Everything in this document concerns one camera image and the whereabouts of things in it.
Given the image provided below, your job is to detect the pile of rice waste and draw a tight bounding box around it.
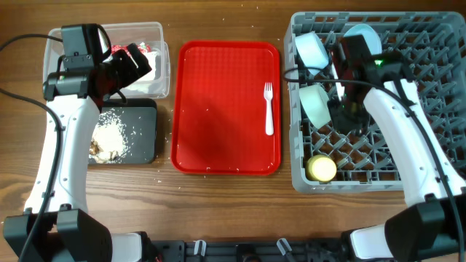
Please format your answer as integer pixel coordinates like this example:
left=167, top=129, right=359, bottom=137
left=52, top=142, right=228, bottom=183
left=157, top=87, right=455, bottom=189
left=89, top=108, right=129, bottom=164

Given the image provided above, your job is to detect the white plastic spoon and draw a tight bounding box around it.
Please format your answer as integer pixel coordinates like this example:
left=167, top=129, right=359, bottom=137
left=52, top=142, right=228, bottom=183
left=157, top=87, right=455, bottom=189
left=331, top=63, right=344, bottom=101

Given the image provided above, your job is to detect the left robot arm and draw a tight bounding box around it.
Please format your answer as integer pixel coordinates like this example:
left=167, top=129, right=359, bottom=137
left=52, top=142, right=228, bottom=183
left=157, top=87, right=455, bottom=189
left=4, top=44, right=159, bottom=261

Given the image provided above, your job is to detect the red strawberry candy wrapper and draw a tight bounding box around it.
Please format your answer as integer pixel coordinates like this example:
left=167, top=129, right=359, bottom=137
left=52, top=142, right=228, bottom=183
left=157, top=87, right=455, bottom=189
left=111, top=42, right=151, bottom=55

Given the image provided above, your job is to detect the light blue bowl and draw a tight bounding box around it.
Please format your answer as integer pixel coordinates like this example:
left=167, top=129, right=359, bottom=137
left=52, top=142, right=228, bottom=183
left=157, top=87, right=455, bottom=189
left=295, top=32, right=329, bottom=76

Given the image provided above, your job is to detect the grey dishwasher rack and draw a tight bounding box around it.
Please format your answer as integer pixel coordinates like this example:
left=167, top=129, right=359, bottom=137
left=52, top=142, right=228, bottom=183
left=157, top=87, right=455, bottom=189
left=285, top=12, right=465, bottom=203

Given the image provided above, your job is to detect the black food waste tray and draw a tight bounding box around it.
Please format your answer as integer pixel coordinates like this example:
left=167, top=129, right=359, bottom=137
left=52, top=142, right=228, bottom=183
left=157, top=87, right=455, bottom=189
left=88, top=98, right=157, bottom=164

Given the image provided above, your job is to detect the light blue plate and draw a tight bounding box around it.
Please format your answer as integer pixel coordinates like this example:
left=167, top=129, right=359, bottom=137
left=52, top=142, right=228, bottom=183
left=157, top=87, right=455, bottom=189
left=344, top=23, right=382, bottom=55

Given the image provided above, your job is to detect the white plastic fork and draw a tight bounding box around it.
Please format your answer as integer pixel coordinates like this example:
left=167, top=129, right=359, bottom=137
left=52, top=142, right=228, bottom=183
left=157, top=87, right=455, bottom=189
left=264, top=82, right=274, bottom=136

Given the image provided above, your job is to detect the clear plastic bin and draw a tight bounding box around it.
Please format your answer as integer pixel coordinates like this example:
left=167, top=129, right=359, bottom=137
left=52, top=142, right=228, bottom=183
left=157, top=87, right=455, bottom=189
left=42, top=22, right=170, bottom=99

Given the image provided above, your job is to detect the light green bowl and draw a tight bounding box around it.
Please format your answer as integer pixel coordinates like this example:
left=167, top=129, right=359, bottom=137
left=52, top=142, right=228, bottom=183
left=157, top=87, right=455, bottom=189
left=299, top=84, right=331, bottom=129

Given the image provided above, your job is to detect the white napkin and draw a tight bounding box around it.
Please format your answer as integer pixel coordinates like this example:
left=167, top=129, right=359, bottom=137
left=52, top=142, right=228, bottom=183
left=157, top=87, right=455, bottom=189
left=126, top=50, right=161, bottom=92

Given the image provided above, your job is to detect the yellow plastic cup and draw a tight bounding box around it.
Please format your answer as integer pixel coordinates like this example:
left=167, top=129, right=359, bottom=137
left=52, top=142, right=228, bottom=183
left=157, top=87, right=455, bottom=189
left=305, top=155, right=337, bottom=183

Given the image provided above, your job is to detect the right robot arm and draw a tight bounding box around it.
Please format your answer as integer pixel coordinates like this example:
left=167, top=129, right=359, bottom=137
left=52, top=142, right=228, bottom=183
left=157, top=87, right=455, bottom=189
left=329, top=49, right=465, bottom=261

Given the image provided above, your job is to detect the red plastic tray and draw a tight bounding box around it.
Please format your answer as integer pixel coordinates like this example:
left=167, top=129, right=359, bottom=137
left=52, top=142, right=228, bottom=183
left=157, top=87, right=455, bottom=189
left=170, top=40, right=282, bottom=176

